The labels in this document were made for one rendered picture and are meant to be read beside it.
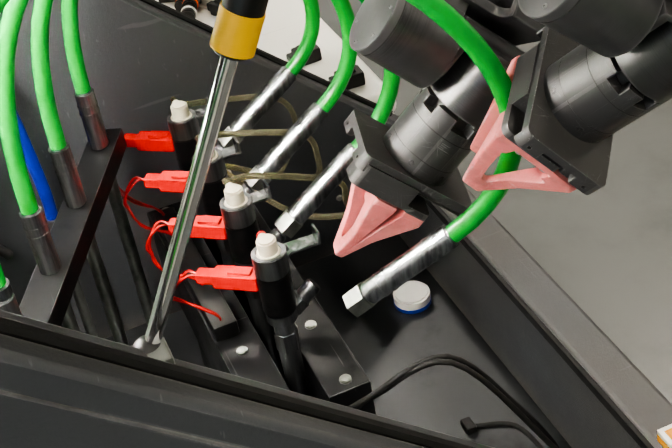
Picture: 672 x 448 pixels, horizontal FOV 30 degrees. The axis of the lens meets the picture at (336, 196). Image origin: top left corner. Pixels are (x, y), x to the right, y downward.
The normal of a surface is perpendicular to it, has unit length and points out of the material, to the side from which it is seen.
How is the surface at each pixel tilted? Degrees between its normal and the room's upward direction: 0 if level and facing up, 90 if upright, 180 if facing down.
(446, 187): 44
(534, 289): 0
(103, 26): 90
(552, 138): 49
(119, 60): 90
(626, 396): 0
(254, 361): 0
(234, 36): 81
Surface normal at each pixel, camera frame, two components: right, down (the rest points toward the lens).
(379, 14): -0.80, -0.42
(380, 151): 0.58, -0.71
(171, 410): 0.38, 0.49
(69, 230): -0.14, -0.80
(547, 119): 0.57, -0.40
